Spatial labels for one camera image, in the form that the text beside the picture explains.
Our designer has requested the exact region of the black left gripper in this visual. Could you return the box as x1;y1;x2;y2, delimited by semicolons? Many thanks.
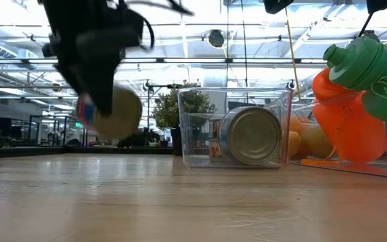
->
40;0;144;117

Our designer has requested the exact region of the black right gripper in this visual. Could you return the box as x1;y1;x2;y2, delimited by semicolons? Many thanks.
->
366;0;387;14

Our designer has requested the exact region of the blue-label gold tin can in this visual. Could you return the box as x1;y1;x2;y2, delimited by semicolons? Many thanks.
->
217;106;284;166
75;85;144;141

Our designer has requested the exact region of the green plastic bottle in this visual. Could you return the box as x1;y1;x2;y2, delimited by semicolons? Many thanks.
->
322;35;387;135

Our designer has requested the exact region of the orange plastic bottle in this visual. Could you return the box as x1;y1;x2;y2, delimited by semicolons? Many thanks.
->
300;67;387;168

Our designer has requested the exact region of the green toy pear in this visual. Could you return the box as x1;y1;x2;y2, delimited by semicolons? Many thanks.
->
299;124;336;159

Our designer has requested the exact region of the green potted plant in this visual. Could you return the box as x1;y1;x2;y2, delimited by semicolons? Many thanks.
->
151;82;218;157

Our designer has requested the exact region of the overhead light bar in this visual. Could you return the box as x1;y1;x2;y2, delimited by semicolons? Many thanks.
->
119;57;329;65

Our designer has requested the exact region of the clear plastic bin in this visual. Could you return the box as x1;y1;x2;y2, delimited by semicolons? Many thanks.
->
289;90;387;181
177;86;294;170
289;97;349;165

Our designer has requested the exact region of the yellow cable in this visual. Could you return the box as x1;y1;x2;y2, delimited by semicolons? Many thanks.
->
284;6;302;100

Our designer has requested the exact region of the black overhead camera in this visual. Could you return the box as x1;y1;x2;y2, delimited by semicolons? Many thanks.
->
208;30;225;49

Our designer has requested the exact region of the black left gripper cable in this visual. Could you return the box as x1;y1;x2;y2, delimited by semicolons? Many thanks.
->
122;0;195;51

